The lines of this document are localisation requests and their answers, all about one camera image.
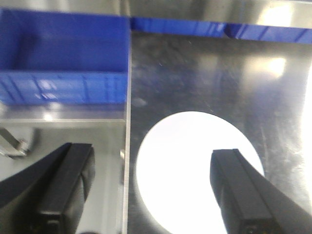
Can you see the stainless steel shelf rail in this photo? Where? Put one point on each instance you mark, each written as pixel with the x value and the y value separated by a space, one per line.
pixel 280 13

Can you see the front blue side bin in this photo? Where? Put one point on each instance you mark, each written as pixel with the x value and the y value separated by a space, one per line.
pixel 63 57

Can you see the right blue crate on shelf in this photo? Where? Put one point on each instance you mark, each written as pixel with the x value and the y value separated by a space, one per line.
pixel 268 33

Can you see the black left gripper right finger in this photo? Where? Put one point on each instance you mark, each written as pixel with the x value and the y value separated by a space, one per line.
pixel 249 203

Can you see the middle blue crate on shelf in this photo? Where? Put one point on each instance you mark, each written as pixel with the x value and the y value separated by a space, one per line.
pixel 178 27

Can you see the steel side cart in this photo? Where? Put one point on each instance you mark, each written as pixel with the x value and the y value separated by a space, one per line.
pixel 46 127

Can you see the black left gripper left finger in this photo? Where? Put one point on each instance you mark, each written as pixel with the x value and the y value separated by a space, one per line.
pixel 48 196

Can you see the blue crate on shelf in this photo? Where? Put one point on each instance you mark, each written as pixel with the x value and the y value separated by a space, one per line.
pixel 268 33
pixel 178 27

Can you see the cart caster wheel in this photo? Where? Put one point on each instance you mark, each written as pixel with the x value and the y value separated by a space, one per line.
pixel 15 142

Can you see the white round plate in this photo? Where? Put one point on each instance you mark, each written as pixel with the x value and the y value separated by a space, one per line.
pixel 173 171

